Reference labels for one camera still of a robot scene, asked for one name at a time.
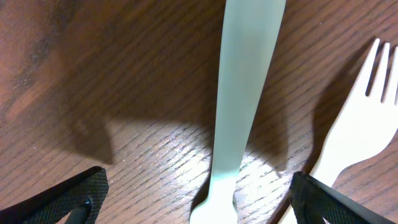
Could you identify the white fork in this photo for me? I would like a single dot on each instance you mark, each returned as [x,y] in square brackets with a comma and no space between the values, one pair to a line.
[364,126]

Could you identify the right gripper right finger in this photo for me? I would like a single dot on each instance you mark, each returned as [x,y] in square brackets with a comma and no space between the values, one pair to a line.
[314,202]

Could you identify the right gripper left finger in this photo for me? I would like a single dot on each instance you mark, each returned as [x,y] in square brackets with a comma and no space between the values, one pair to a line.
[79,197]

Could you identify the pale blue plastic fork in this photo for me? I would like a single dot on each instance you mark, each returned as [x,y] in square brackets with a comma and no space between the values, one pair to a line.
[249,35]

